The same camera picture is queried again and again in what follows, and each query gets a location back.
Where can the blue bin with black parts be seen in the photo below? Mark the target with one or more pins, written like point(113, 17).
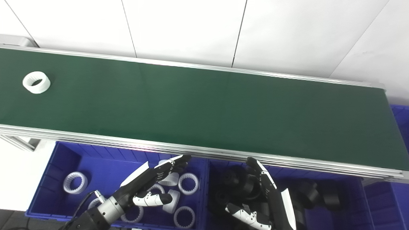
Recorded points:
point(345, 204)

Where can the blue bin with white parts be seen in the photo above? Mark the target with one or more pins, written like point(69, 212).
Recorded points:
point(105, 172)

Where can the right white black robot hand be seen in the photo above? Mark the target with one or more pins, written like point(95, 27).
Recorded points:
point(274, 204)

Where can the green conveyor belt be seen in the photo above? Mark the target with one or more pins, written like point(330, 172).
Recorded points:
point(204, 105)
point(96, 138)

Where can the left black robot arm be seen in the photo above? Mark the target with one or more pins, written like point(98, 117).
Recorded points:
point(96, 215)

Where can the aluminium conveyor leg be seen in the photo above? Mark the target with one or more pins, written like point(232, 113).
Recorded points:
point(22, 142)

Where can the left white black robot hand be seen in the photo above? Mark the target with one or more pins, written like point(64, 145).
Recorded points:
point(140, 182)

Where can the grey conveyor end cover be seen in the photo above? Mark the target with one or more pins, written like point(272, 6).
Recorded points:
point(19, 40)

